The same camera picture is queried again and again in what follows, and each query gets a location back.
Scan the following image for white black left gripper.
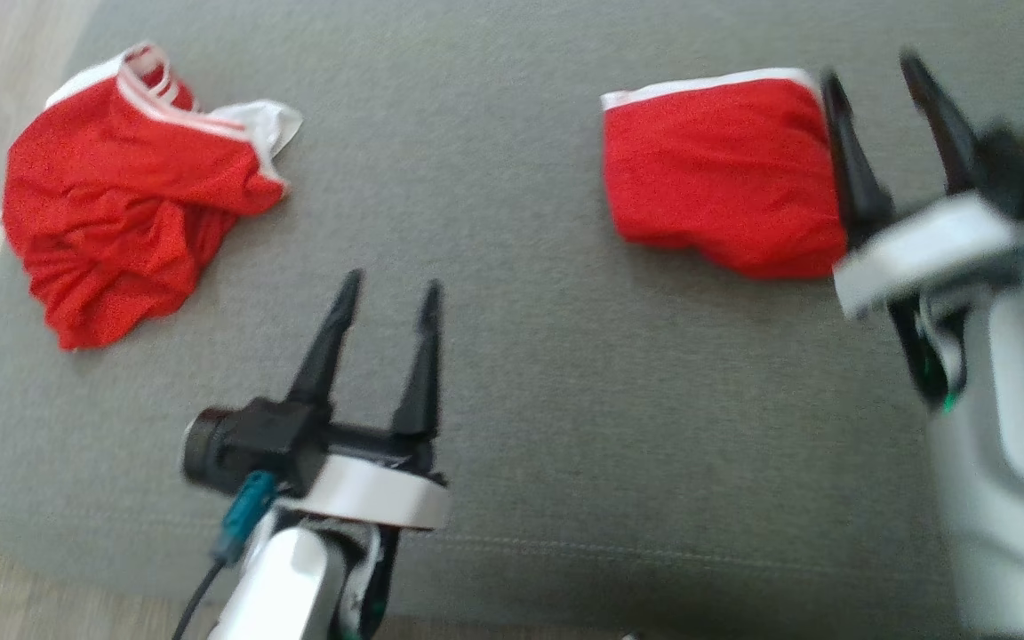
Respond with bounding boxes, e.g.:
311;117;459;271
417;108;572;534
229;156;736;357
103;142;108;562
276;269;451;532

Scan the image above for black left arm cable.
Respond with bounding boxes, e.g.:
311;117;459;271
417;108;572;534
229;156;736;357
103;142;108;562
170;558;230;640

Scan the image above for red white basketball jersey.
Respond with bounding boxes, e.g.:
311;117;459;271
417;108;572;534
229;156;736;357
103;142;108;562
1;43;304;352

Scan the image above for red shorts with white band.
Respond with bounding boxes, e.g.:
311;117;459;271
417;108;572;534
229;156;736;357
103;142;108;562
601;68;851;281

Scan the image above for large grey sofa seat cushion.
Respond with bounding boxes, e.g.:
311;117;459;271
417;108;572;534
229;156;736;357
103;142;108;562
0;0;1024;640

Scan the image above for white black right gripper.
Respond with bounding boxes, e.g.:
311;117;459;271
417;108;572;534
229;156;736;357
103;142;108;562
819;49;1024;412

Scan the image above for teal cable connector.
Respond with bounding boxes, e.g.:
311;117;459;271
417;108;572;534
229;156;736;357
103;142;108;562
212;471;278;565

